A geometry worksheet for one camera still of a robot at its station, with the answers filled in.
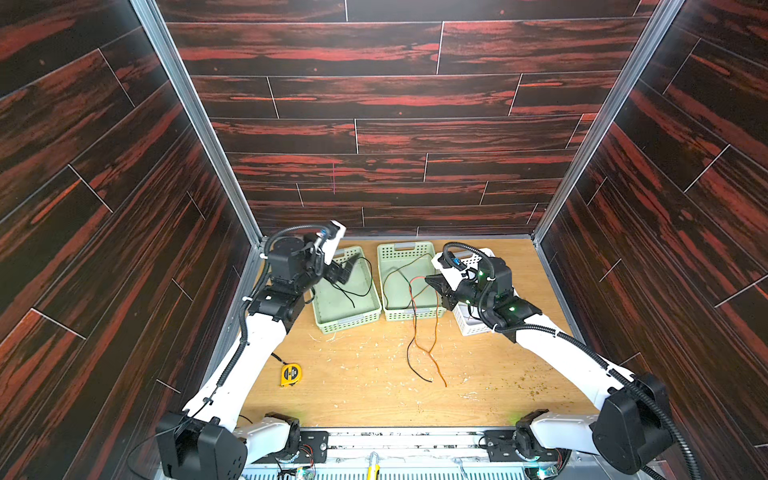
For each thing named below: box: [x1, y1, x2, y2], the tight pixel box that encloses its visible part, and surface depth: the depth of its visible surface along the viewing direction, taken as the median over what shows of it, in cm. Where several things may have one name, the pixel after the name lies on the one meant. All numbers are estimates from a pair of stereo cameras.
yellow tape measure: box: [270, 352, 302, 387], surface depth 86 cm
